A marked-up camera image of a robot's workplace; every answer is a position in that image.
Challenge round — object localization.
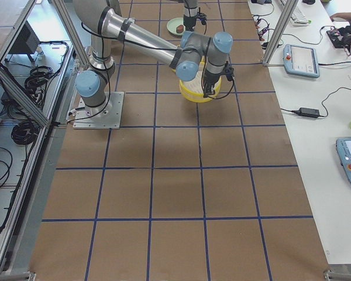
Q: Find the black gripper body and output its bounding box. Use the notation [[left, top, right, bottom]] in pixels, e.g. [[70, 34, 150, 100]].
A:
[[202, 63, 235, 95], [183, 13, 207, 32]]

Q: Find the brown bun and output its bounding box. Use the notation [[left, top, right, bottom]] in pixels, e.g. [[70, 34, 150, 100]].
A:
[[175, 25, 184, 34]]

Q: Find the yellow steamer basket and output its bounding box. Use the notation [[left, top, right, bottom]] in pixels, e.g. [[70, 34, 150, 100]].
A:
[[179, 57, 222, 103]]

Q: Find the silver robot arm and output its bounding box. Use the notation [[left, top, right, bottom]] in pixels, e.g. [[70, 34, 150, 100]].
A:
[[179, 0, 207, 32], [73, 1, 235, 100]]

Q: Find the teach pendant tablet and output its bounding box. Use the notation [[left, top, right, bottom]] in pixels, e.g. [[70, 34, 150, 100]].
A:
[[283, 44, 320, 78]]

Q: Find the black power brick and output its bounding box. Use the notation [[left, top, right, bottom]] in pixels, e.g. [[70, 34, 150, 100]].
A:
[[298, 108, 320, 118]]

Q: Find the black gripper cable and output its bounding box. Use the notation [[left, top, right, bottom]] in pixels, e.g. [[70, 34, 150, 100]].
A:
[[213, 78, 237, 100]]

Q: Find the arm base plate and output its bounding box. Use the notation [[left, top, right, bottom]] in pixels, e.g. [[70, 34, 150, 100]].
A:
[[73, 91, 125, 129]]

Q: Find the aluminium frame post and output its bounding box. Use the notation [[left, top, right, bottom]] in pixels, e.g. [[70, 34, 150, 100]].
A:
[[262, 0, 298, 67]]

